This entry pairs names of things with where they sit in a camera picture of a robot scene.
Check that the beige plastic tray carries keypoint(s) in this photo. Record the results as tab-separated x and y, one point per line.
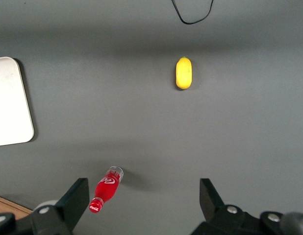
9	102

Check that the red cola bottle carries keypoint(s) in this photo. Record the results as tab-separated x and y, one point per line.
107	188

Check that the yellow lemon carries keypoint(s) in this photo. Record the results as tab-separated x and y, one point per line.
184	73

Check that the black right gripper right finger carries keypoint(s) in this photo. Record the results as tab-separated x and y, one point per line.
211	203

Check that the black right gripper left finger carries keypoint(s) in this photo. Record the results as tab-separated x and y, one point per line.
75	203

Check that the wooden drawer cabinet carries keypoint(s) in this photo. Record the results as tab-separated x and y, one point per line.
7	204

